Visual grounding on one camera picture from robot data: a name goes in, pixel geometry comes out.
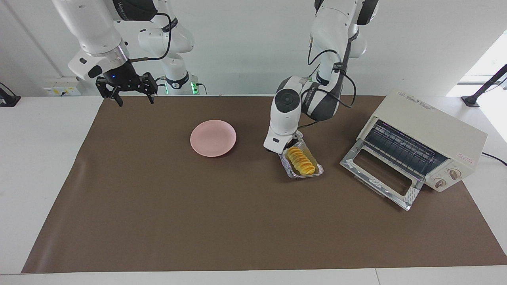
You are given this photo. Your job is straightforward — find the brown table mat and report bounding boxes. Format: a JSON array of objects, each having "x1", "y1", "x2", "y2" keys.
[{"x1": 21, "y1": 95, "x2": 507, "y2": 274}]

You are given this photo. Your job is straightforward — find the cream toaster oven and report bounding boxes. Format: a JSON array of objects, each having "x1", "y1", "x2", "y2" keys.
[{"x1": 356, "y1": 90, "x2": 488, "y2": 193}]

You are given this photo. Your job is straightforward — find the pink round plate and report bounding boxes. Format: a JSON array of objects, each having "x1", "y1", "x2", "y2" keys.
[{"x1": 190, "y1": 120, "x2": 237, "y2": 158}]

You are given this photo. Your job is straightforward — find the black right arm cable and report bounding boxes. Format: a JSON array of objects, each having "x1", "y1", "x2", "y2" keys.
[{"x1": 129, "y1": 12, "x2": 173, "y2": 63}]

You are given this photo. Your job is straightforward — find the glass oven door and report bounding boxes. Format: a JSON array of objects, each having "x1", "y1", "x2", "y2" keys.
[{"x1": 339, "y1": 139, "x2": 426, "y2": 211}]

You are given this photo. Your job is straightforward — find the white wall power socket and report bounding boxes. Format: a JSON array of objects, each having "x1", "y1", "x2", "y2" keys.
[{"x1": 43, "y1": 77, "x2": 82, "y2": 96}]

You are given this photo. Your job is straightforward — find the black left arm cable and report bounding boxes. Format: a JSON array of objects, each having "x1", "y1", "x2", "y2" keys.
[{"x1": 307, "y1": 34, "x2": 357, "y2": 129}]

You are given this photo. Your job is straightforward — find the black oven power cord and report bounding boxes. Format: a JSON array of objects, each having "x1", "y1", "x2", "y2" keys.
[{"x1": 481, "y1": 152, "x2": 507, "y2": 167}]

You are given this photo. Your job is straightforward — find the black table clamp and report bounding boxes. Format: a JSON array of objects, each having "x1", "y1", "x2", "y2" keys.
[{"x1": 0, "y1": 82, "x2": 21, "y2": 107}]

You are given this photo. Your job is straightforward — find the sliced golden bread loaf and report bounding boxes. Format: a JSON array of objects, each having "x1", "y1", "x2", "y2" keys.
[{"x1": 287, "y1": 147, "x2": 316, "y2": 175}]

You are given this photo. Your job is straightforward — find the aluminium foil tray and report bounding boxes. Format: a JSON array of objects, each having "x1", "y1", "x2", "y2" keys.
[{"x1": 278, "y1": 131, "x2": 324, "y2": 179}]

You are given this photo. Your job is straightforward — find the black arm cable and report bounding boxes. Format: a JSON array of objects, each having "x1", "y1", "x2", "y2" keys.
[
  {"x1": 129, "y1": 12, "x2": 173, "y2": 63},
  {"x1": 307, "y1": 34, "x2": 357, "y2": 129}
]

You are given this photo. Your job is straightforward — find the wire oven rack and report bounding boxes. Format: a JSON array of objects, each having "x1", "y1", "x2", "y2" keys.
[{"x1": 364, "y1": 121, "x2": 436, "y2": 175}]

